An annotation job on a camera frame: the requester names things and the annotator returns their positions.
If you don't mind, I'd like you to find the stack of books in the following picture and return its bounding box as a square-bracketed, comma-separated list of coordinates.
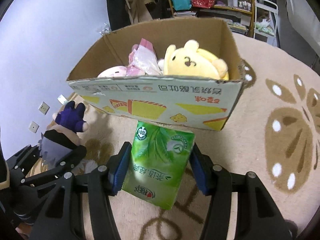
[172, 10, 198, 18]

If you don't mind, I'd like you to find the beige patterned carpet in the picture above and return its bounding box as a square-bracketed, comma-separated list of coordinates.
[25, 32, 320, 240]

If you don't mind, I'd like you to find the green tissue pack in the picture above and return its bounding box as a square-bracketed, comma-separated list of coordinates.
[121, 120, 196, 211]

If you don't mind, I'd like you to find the yellow plush toy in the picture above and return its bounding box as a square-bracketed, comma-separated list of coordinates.
[163, 39, 230, 81]

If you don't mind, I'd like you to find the printed cardboard box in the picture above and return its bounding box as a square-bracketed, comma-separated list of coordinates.
[66, 17, 248, 131]

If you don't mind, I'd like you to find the white-haired plush doll purple outfit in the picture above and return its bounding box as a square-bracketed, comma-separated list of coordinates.
[39, 94, 89, 169]

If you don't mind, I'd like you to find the pink plastic bag roll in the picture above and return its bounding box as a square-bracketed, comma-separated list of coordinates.
[126, 38, 162, 77]

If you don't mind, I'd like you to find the wooden shelf with items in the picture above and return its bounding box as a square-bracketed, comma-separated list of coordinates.
[162, 0, 256, 38]

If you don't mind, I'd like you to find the white metal cart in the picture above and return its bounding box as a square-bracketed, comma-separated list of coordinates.
[254, 0, 279, 47]

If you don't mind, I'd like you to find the white wall socket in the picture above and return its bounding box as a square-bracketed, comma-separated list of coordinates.
[28, 121, 40, 134]
[38, 102, 50, 115]

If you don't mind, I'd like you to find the clear plastic bag of toys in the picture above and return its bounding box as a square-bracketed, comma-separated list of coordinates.
[99, 22, 113, 36]

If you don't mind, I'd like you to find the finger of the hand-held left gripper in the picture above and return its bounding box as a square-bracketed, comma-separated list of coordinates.
[23, 146, 87, 187]
[6, 144, 42, 178]

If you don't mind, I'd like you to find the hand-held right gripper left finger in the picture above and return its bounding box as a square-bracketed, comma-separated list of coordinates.
[32, 142, 132, 240]

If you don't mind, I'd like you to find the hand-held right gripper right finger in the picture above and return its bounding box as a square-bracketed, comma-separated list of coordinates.
[190, 143, 293, 240]

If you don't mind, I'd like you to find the pale pink plush toy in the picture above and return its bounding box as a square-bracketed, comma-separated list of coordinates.
[97, 65, 131, 79]

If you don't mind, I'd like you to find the dark hanging garment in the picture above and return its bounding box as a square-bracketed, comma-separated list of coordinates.
[104, 0, 131, 31]

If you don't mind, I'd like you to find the beige hanging garment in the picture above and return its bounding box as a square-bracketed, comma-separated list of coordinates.
[124, 0, 161, 25]

